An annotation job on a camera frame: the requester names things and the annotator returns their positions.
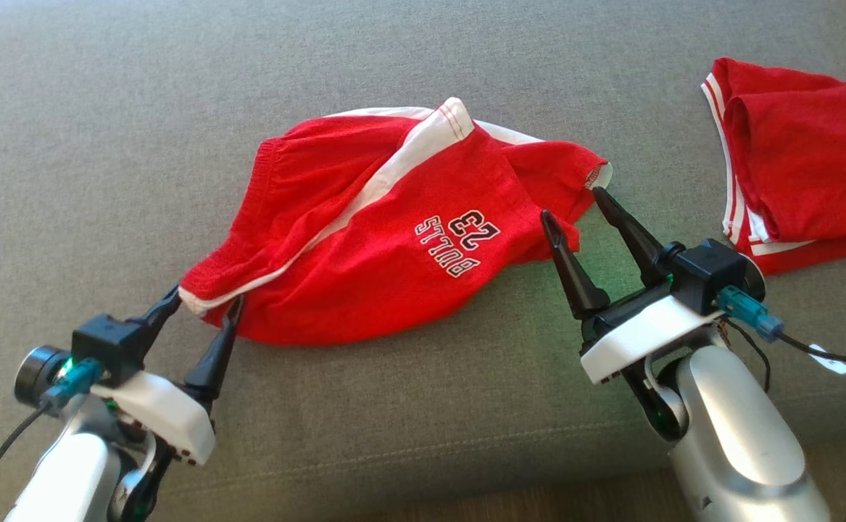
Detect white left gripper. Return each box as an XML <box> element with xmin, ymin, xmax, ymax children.
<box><xmin>15</xmin><ymin>284</ymin><xmax>244</xmax><ymax>512</ymax></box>

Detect white cable label tag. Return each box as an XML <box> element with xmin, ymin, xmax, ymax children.
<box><xmin>808</xmin><ymin>344</ymin><xmax>846</xmax><ymax>376</ymax></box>

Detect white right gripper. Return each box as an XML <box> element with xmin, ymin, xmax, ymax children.
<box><xmin>540</xmin><ymin>188</ymin><xmax>721</xmax><ymax>386</ymax></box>

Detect red Bulls 23 shorts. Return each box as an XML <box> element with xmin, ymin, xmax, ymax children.
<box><xmin>178</xmin><ymin>96</ymin><xmax>613</xmax><ymax>346</ymax></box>

